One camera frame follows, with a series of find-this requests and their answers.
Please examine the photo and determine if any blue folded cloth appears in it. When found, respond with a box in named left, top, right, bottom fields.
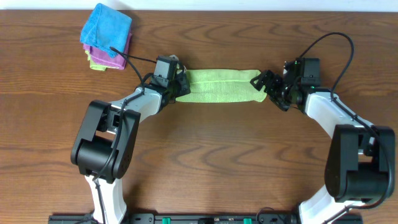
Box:
left=80, top=3, right=132, bottom=58

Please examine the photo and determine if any left black cable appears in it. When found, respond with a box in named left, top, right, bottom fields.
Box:
left=91, top=46, right=158, bottom=224

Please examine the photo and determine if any black cable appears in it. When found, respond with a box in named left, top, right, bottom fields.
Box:
left=91, top=46, right=158, bottom=224
left=298, top=32, right=393, bottom=223

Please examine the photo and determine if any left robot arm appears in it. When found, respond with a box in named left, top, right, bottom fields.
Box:
left=70, top=70, right=190, bottom=223

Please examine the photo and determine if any purple folded cloth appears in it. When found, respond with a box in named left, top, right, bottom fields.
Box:
left=83, top=44, right=126, bottom=70

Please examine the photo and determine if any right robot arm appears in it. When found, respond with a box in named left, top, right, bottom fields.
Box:
left=250, top=69, right=395, bottom=223

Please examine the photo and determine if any right black cable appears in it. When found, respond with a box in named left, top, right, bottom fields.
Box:
left=298, top=32, right=393, bottom=223

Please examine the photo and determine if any light green folded cloth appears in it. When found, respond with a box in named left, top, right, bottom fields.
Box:
left=85, top=50, right=107, bottom=72

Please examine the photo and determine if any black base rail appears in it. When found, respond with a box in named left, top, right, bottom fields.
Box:
left=48, top=213, right=363, bottom=224

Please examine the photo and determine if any green microfiber cloth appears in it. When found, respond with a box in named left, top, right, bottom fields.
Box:
left=176, top=69, right=267, bottom=103

